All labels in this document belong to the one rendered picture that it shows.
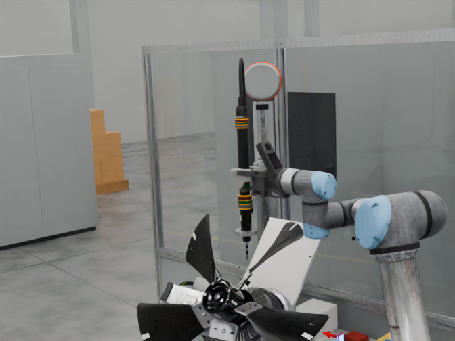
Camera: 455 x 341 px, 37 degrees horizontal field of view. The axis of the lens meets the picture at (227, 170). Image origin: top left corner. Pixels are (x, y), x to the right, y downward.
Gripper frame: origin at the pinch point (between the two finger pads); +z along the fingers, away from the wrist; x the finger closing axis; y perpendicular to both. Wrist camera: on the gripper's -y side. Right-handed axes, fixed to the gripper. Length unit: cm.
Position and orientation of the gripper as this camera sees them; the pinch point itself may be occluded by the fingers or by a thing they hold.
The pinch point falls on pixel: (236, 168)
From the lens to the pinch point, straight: 215.0
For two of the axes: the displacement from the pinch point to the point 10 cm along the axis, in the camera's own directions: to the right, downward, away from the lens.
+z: -7.3, -0.8, 6.8
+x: 6.8, -1.5, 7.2
